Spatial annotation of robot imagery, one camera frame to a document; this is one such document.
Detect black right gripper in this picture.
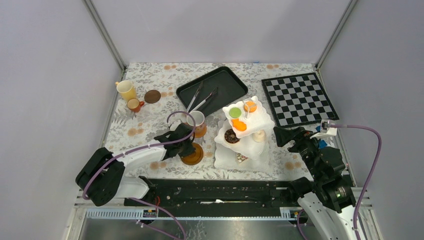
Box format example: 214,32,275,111
272,125,324,180

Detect large brown saucer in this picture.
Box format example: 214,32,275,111
181,143,204,166

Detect small tan saucer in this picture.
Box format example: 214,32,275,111
194,125,207,138

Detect cream round mousse cake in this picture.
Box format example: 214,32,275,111
252,130,267,143

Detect chocolate sprinkle donut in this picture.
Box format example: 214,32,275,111
224,128,240,144

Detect orange macaron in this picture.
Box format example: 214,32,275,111
243,100,257,113

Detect white three-tier dessert stand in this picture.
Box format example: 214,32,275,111
214,95,275,172

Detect orange fish pastry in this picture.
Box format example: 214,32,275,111
231,118,247,132

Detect pink strawberry cake slice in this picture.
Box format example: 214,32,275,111
236,153,249,164

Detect dark brown saucer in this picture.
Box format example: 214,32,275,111
144,89,162,104

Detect green macaron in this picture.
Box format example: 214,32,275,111
228,107,242,119

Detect silver serving tongs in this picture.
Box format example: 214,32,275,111
185,81,219,115

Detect white cup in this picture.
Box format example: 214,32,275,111
126,98,145,113

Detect yellow cup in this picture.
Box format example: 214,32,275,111
115,80,137,102

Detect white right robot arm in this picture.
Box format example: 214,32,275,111
273,126,365,240

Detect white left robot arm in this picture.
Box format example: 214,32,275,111
75,123,195,207

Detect black and grey chessboard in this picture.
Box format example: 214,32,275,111
261,72,340,128

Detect black serving tray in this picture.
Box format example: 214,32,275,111
176,66,248,117

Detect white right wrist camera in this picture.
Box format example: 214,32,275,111
310,119,337,140

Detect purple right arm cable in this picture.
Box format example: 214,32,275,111
324,123,383,240

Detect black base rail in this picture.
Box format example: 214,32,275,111
142,177,317,218

